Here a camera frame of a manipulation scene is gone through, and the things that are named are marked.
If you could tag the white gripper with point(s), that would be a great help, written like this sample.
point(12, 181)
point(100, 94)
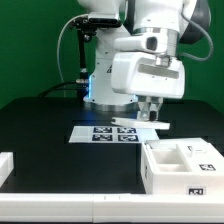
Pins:
point(145, 65)

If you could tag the white door panel with knob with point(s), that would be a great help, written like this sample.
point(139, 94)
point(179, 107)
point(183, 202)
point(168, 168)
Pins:
point(134, 123)

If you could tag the white cabinet body box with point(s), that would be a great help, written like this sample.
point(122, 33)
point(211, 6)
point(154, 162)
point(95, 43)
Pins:
point(163, 171)

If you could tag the white cabinet door panel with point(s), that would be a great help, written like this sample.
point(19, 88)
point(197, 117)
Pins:
point(201, 157)

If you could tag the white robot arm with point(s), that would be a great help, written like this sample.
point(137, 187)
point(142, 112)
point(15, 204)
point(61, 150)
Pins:
point(189, 20)

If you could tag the white marker sheet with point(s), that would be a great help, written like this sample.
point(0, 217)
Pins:
point(111, 134)

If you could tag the black camera on stand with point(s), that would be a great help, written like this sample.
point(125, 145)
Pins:
point(87, 26)

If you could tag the white front fence rail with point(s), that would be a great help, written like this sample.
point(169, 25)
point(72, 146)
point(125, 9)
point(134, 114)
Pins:
point(99, 208)

